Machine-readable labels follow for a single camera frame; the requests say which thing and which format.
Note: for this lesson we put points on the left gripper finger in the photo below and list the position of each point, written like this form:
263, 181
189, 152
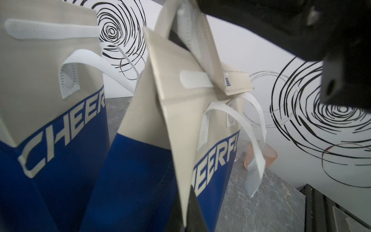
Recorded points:
195, 220

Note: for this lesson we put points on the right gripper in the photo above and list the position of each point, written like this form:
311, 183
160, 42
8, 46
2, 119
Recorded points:
338, 33

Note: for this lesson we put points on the blue beige takeout bag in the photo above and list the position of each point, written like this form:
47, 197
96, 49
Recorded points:
54, 132
181, 130

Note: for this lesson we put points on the pink plastic cup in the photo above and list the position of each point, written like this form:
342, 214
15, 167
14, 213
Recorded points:
269, 154

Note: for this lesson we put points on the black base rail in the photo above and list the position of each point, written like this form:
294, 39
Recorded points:
324, 215

